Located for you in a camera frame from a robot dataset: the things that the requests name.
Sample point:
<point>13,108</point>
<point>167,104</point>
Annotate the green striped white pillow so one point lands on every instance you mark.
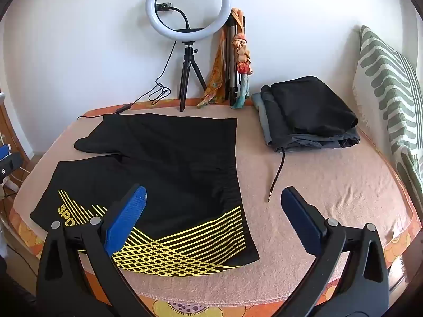
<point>386,82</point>

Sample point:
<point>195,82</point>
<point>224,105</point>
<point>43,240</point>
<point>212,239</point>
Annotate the wooden furniture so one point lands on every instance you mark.
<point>8,122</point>

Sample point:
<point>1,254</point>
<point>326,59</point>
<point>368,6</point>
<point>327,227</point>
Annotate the black pants with yellow stripes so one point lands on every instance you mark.
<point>178,158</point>

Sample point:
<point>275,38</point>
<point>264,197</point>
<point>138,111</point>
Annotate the light grey folded garment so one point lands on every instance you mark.
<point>262,115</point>

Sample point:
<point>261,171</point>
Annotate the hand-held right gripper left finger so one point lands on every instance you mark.
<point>127,214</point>

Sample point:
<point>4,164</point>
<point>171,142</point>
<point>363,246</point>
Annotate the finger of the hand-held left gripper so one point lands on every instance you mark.
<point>13,163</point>
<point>3,152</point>

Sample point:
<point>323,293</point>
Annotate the silver folded tripod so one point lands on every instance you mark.
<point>231,59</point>

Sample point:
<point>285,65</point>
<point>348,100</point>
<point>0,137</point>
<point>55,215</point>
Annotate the dark grey folded garment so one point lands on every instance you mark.
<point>330,140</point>

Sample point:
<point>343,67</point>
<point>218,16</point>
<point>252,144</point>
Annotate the orange floral bed sheet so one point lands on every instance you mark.
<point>185,308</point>

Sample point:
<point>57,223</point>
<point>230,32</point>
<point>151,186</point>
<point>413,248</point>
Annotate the black mini tripod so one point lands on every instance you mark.
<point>188,69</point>

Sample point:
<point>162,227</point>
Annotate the black folded garment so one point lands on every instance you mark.
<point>310,109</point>

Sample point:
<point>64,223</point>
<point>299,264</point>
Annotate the pink blanket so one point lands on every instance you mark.
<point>314,204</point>

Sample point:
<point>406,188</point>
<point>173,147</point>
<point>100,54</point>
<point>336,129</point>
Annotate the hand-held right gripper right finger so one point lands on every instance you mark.
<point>302,218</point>

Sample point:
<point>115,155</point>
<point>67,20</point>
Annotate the orange patterned scarf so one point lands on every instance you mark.
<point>216,72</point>

